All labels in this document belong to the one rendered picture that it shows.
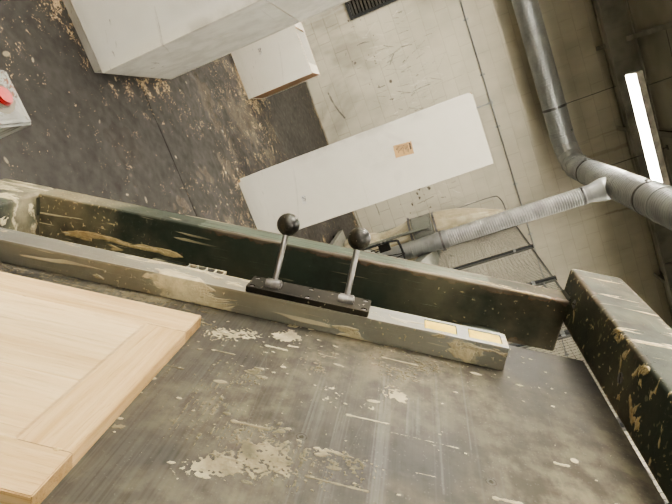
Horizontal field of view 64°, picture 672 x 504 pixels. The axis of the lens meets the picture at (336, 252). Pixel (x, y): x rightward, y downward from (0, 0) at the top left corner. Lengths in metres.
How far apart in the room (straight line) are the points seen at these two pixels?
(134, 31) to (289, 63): 2.66
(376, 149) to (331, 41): 4.72
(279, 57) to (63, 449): 5.40
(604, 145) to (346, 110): 3.98
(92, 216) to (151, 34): 2.20
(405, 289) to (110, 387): 0.61
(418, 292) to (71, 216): 0.74
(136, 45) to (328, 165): 1.87
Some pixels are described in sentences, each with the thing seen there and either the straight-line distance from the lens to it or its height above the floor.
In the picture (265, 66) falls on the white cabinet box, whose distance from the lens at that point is 5.86.
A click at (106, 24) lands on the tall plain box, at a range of 3.47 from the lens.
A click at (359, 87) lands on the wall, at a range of 8.90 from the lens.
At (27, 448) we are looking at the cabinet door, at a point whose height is 1.28.
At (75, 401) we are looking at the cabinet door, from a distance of 0.66.
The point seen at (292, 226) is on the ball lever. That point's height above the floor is 1.45.
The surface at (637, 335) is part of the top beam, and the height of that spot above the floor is 1.90.
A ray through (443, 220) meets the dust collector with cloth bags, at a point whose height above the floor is 1.46.
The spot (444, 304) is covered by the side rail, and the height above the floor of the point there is 1.63.
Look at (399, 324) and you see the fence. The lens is 0.85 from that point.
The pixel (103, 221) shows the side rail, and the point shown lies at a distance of 1.23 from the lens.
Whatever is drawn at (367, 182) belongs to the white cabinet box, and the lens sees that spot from 4.50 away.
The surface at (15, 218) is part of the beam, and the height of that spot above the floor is 0.89.
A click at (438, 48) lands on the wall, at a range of 8.87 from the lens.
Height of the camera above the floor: 1.72
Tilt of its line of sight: 14 degrees down
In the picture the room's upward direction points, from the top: 72 degrees clockwise
